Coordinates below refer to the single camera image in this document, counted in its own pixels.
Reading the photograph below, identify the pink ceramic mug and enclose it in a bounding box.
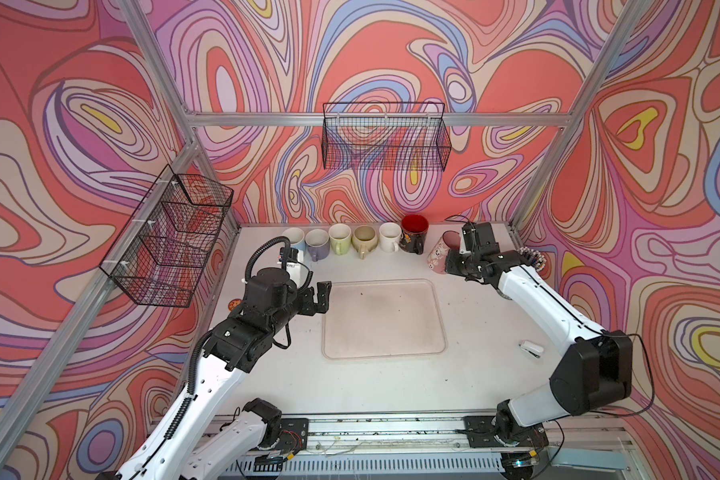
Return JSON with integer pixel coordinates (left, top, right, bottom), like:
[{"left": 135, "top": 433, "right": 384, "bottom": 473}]
[{"left": 427, "top": 230, "right": 461, "bottom": 274}]

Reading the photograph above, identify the purple ceramic mug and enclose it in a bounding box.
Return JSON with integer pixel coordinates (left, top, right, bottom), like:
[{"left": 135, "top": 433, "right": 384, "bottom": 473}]
[{"left": 305, "top": 229, "right": 331, "bottom": 262}]

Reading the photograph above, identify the light blue ceramic mug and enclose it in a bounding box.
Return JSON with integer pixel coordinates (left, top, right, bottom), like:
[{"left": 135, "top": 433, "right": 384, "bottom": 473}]
[{"left": 282, "top": 227, "right": 306, "bottom": 252}]

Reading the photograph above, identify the beige rectangular tray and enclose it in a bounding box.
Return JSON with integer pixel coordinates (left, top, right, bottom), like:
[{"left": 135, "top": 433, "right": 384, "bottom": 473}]
[{"left": 322, "top": 279, "right": 447, "bottom": 361}]

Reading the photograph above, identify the black patterned mug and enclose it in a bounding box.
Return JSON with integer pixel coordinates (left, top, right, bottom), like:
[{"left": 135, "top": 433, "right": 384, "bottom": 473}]
[{"left": 400, "top": 214, "right": 429, "bottom": 255}]

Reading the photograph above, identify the light green ceramic mug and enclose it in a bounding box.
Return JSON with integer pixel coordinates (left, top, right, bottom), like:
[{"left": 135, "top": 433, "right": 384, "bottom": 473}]
[{"left": 328, "top": 223, "right": 352, "bottom": 256}]

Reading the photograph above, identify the cream speckled round mug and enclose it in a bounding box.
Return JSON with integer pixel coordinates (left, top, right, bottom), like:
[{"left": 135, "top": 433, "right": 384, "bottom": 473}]
[{"left": 352, "top": 225, "right": 378, "bottom": 260}]

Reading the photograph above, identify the white ceramic mug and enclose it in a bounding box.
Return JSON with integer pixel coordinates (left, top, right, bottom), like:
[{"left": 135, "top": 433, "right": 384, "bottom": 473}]
[{"left": 378, "top": 222, "right": 402, "bottom": 253}]

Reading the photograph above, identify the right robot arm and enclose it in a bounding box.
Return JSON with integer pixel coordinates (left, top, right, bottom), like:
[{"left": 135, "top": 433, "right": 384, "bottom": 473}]
[{"left": 445, "top": 222, "right": 633, "bottom": 436}]

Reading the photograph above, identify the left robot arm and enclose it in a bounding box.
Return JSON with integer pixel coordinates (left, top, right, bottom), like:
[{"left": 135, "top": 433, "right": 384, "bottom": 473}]
[{"left": 98, "top": 236, "right": 332, "bottom": 479}]

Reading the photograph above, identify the metal cup of pens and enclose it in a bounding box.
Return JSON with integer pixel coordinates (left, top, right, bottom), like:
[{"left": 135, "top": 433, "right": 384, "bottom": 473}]
[{"left": 518, "top": 247, "right": 547, "bottom": 272}]

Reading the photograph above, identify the small white stapler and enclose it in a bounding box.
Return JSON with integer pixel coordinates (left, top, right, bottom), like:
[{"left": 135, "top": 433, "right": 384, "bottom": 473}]
[{"left": 519, "top": 340, "right": 545, "bottom": 359}]

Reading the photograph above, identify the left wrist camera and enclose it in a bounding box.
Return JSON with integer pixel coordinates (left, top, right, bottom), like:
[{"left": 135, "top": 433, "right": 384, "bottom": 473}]
[{"left": 280, "top": 247, "right": 312, "bottom": 288}]

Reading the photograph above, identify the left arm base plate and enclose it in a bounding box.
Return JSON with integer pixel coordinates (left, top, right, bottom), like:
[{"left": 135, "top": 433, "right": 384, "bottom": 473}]
[{"left": 262, "top": 417, "right": 310, "bottom": 456}]

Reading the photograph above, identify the black wire basket left wall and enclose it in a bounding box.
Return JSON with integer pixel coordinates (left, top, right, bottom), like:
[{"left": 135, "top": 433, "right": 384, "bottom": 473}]
[{"left": 99, "top": 166, "right": 233, "bottom": 308}]

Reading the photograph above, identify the black wire basket wall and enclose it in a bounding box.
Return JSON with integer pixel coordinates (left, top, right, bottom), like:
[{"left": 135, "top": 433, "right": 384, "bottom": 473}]
[
  {"left": 99, "top": 166, "right": 233, "bottom": 308},
  {"left": 321, "top": 100, "right": 452, "bottom": 172}
]

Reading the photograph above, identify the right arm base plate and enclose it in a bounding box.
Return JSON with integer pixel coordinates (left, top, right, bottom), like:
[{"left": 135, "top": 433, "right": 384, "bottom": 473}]
[{"left": 458, "top": 415, "right": 549, "bottom": 450}]

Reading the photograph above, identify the black wire basket back wall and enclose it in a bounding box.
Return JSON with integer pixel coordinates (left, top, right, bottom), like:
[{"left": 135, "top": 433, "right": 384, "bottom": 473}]
[{"left": 321, "top": 100, "right": 452, "bottom": 172}]

